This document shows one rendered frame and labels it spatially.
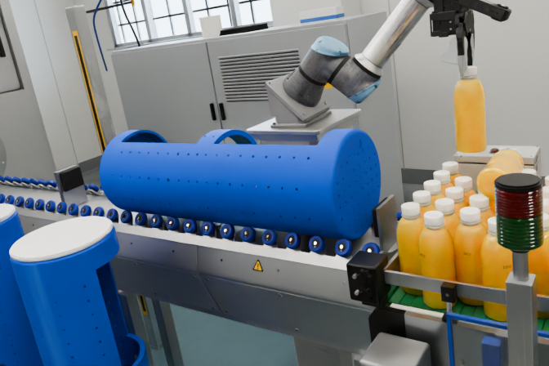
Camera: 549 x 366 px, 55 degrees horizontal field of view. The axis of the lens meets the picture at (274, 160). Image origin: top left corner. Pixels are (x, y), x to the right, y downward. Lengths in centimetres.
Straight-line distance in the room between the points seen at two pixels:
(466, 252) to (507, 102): 299
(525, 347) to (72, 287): 108
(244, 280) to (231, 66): 219
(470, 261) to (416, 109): 321
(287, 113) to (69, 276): 88
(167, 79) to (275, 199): 275
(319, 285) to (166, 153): 60
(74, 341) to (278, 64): 217
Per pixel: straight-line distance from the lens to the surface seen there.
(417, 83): 425
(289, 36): 319
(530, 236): 84
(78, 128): 689
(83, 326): 157
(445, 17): 129
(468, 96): 131
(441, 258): 113
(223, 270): 157
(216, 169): 144
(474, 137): 133
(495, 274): 110
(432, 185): 128
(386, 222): 135
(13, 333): 206
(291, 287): 143
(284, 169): 130
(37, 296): 156
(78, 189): 226
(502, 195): 82
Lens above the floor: 154
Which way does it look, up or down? 15 degrees down
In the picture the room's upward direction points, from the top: 9 degrees counter-clockwise
